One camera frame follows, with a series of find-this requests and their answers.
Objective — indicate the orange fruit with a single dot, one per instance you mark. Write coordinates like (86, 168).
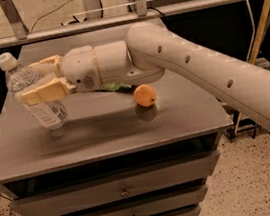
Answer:
(145, 95)

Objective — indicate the blue label plastic water bottle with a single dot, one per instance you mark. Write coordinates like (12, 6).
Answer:
(24, 83)

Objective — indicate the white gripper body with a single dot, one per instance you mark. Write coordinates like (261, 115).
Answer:
(79, 69)

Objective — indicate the green kettle chips bag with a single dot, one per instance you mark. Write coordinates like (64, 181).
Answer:
(114, 87)

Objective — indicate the metal railing frame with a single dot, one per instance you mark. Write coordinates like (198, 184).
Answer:
(94, 18)

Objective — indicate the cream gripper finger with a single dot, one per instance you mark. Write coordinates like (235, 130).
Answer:
(51, 64)
(48, 88)

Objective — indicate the grey drawer cabinet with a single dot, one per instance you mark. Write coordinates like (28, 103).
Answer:
(112, 157)

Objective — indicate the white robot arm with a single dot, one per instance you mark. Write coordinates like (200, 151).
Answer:
(145, 53)

